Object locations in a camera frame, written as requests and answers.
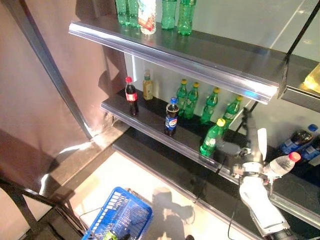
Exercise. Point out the black metal frame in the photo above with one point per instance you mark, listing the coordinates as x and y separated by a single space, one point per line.
37 205

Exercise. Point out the cola bottle red cap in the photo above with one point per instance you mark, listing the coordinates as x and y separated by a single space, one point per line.
131 96

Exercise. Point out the clear water bottle red cap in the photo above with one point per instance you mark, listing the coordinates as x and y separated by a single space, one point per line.
282 164

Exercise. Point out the yellow packaged item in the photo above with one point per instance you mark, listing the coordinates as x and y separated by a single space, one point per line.
313 78

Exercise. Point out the pepsi bottle blue cap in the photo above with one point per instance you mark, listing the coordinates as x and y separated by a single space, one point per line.
311 150
171 117
296 140

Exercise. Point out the blue plastic shopping basket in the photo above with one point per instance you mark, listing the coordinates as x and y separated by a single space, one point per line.
120 216

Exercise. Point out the yellow tea bottle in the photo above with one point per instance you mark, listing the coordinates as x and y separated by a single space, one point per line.
147 86

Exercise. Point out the clear bottle red label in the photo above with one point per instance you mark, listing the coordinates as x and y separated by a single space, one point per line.
147 16

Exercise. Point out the black shelf board clear strip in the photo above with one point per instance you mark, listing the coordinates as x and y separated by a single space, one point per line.
200 55
155 125

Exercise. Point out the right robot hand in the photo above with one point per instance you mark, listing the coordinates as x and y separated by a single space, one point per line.
252 160

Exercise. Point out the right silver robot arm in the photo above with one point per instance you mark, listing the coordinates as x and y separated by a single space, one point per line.
262 207

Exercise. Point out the green soda bottle yellow cap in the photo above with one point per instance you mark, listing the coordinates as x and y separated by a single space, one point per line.
209 106
212 140
231 111
181 96
191 101

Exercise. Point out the black shelf upright post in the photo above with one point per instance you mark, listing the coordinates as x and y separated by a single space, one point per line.
300 35

